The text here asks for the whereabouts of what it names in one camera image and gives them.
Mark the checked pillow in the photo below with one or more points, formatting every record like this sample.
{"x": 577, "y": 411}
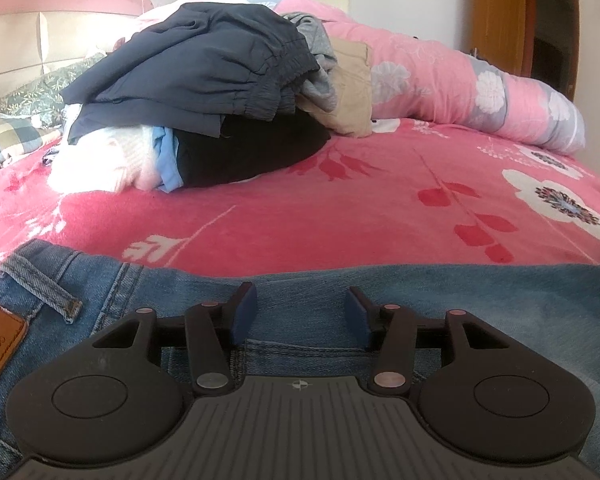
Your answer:
{"x": 5, "y": 140}

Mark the red floral blanket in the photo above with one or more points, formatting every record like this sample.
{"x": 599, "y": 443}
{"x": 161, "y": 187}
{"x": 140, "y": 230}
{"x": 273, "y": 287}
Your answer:
{"x": 330, "y": 210}

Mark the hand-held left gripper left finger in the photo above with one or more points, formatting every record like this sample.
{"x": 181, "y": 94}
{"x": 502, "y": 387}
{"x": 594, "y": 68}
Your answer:
{"x": 245, "y": 315}

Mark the white fluffy garment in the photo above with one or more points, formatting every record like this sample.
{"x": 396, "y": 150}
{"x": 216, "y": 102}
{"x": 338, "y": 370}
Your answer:
{"x": 100, "y": 160}

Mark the beige pants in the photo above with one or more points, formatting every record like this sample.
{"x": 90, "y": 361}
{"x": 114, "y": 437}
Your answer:
{"x": 350, "y": 90}

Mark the green floral pillow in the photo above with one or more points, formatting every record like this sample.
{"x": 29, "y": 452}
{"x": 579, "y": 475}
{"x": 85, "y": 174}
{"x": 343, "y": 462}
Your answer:
{"x": 35, "y": 95}

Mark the black garment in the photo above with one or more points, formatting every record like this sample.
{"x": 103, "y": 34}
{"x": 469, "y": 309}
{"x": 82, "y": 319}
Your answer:
{"x": 250, "y": 150}

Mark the blue jeans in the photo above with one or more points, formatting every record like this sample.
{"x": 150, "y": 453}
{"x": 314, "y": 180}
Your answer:
{"x": 305, "y": 285}

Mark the dark wooden door frame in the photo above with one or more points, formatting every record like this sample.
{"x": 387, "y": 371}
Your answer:
{"x": 575, "y": 35}

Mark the navy elastic-waist garment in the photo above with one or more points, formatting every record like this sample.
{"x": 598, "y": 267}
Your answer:
{"x": 195, "y": 60}

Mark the grey garment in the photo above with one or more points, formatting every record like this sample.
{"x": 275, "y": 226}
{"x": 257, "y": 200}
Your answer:
{"x": 317, "y": 35}

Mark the pink and beige headboard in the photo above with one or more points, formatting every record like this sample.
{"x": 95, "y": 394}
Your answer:
{"x": 30, "y": 35}

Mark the pink floral rolled quilt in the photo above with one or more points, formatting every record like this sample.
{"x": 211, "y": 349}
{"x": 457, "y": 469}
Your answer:
{"x": 430, "y": 75}

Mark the light blue garment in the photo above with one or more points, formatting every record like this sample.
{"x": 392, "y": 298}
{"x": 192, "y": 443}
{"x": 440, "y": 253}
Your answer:
{"x": 167, "y": 165}

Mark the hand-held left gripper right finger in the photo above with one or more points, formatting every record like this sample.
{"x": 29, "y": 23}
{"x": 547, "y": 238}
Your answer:
{"x": 357, "y": 317}

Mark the wooden door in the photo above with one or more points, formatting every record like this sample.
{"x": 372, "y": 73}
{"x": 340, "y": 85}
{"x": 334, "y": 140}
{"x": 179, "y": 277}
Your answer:
{"x": 497, "y": 15}

